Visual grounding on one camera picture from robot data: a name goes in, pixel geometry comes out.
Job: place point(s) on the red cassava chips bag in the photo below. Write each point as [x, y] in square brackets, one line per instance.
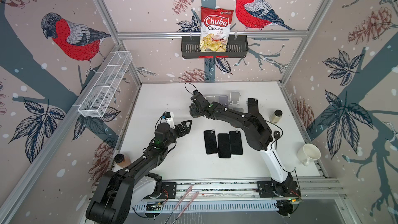
[215, 29]

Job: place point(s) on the brown bottle at left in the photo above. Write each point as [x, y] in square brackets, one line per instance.
[122, 160]

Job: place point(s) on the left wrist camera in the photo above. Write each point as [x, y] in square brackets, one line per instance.
[169, 118]

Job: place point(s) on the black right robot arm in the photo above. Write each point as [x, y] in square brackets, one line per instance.
[257, 132]

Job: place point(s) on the white mug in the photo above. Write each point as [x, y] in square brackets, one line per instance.
[308, 154]

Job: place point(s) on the black phone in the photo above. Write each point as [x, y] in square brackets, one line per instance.
[210, 140]
[253, 107]
[236, 143]
[224, 147]

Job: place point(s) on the round wooden phone stand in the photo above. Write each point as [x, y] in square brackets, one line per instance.
[238, 109]

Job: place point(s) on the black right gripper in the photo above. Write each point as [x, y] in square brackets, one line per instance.
[191, 109]

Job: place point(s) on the small glass jar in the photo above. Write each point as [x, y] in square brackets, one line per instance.
[276, 116]

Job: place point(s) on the dark metal spoon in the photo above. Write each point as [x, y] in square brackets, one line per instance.
[277, 135]

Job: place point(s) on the white wire mesh basket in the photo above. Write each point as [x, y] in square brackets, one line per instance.
[101, 94]

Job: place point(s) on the pink tongs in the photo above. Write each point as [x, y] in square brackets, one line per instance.
[183, 204]

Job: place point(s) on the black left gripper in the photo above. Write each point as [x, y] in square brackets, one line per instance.
[185, 130]

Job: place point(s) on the black wall basket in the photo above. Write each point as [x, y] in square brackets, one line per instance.
[237, 47]

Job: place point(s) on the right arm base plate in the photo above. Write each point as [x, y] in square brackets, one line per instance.
[270, 189]

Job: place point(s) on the white phone stand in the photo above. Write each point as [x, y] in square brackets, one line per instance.
[210, 99]
[235, 98]

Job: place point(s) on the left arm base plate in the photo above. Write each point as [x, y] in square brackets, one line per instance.
[164, 192]

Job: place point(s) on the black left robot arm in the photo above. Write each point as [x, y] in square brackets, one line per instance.
[111, 201]

